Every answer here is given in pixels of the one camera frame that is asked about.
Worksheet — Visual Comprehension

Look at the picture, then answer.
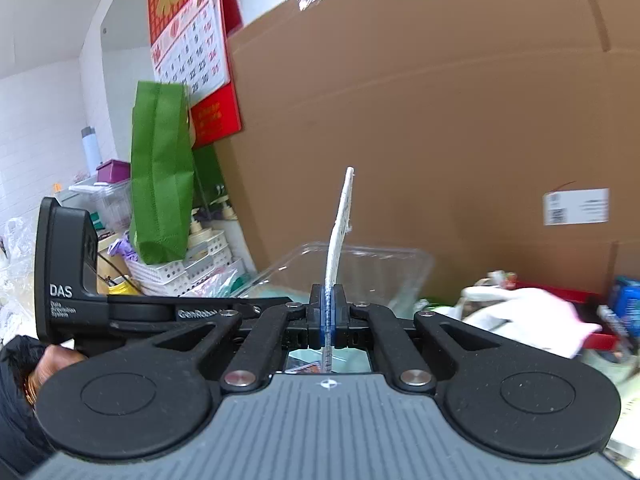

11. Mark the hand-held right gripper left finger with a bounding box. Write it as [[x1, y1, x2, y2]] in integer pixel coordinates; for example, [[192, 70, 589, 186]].
[[150, 285, 328, 392]]

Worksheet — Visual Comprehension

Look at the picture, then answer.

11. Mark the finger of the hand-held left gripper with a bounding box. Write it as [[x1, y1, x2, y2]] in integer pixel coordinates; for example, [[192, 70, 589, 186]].
[[240, 297, 296, 321]]

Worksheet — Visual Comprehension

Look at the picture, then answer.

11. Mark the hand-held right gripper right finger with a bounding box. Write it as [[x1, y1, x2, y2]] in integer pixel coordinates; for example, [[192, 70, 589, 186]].
[[330, 285, 503, 392]]

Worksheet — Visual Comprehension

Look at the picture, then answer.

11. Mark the clear plastic container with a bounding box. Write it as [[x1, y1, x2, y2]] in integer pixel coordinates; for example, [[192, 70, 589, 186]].
[[235, 242, 435, 318]]

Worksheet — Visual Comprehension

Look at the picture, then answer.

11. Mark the white packet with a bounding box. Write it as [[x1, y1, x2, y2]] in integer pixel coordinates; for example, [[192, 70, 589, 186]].
[[322, 167, 357, 361]]

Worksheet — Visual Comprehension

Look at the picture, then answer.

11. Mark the person's left forearm black sleeve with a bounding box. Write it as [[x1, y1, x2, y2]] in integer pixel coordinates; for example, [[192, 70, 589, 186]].
[[0, 335, 88, 478]]

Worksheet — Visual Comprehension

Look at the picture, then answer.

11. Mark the crumpled clear plastic bag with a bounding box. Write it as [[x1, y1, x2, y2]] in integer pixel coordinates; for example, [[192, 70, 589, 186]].
[[0, 216, 43, 343]]

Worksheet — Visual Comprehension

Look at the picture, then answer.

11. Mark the white perforated plastic basket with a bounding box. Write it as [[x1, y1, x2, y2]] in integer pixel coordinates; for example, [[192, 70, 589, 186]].
[[124, 229, 246, 297]]

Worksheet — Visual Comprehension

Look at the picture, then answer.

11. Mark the clear plastic storage box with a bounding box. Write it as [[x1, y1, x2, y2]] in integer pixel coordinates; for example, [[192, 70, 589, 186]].
[[69, 180, 134, 233]]

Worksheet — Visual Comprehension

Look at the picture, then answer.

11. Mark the cream pump bottle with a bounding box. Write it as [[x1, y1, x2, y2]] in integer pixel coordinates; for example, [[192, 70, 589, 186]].
[[189, 207, 217, 248]]

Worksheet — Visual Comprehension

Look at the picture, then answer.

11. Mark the purple box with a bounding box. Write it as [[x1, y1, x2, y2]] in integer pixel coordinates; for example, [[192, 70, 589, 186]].
[[96, 159, 132, 184]]

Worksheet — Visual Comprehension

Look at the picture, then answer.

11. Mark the white bottle grey cap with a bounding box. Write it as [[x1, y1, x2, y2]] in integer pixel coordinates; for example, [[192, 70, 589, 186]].
[[81, 126, 102, 177]]

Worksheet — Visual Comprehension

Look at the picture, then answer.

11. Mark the green non-woven bag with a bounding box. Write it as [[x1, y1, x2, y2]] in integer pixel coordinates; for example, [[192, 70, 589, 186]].
[[130, 81, 197, 266]]

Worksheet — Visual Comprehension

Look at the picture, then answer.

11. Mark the large brown cardboard box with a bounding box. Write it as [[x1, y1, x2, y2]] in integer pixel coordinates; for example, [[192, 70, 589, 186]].
[[212, 0, 640, 306]]

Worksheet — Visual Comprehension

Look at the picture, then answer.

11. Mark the red tray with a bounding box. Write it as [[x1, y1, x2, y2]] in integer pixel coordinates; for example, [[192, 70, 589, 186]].
[[515, 282, 618, 351]]

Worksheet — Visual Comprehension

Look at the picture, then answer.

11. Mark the blue box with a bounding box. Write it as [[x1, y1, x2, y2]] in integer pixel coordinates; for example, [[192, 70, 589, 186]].
[[607, 276, 640, 322]]

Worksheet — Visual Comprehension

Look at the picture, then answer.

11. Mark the red wall calendar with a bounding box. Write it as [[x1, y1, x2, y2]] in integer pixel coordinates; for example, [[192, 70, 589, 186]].
[[146, 0, 243, 148]]

